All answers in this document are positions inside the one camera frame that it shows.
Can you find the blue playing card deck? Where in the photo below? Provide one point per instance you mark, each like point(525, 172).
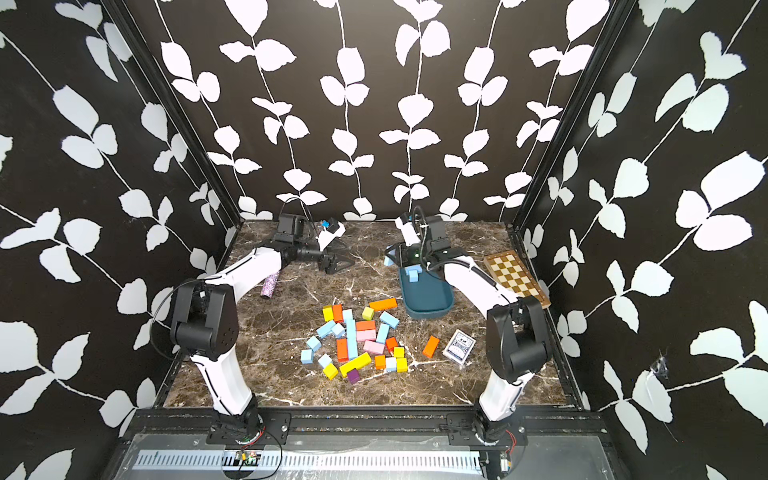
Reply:
point(459, 347)

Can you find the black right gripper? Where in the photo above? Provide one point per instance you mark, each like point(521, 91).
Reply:
point(402, 253)

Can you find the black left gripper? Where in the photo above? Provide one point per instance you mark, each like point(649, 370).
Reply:
point(332, 266)

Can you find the red flat block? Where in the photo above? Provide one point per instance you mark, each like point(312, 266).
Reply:
point(365, 325)

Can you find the long yellow block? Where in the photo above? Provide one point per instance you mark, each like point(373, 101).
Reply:
point(355, 364)

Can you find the lime green block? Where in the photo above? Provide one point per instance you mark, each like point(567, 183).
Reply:
point(368, 313)

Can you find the long orange block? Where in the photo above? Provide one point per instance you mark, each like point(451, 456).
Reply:
point(382, 305)

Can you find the light blue slanted block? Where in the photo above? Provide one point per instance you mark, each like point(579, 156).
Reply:
point(383, 333)

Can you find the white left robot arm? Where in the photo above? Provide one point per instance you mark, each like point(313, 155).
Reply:
point(204, 322)

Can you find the red upright block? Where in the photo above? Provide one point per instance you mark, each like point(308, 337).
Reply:
point(337, 311)

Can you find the purple small block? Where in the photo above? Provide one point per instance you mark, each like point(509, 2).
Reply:
point(353, 376)

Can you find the small yellow block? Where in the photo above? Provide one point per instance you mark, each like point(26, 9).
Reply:
point(330, 371)

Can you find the light blue corner block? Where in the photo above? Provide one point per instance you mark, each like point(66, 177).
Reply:
point(307, 356)

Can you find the teal plastic tray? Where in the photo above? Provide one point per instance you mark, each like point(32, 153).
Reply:
point(428, 298)

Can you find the pink block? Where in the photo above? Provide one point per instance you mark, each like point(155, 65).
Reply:
point(374, 348)

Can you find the orange upright block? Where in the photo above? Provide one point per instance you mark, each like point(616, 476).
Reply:
point(342, 350)

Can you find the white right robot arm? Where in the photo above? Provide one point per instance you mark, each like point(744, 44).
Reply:
point(517, 338)

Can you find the orange lone block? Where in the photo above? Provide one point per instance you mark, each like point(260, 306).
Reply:
point(430, 347)

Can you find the light blue long block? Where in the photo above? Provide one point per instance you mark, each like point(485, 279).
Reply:
point(326, 329)

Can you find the wooden chessboard box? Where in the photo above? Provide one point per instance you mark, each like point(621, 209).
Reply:
point(509, 270)

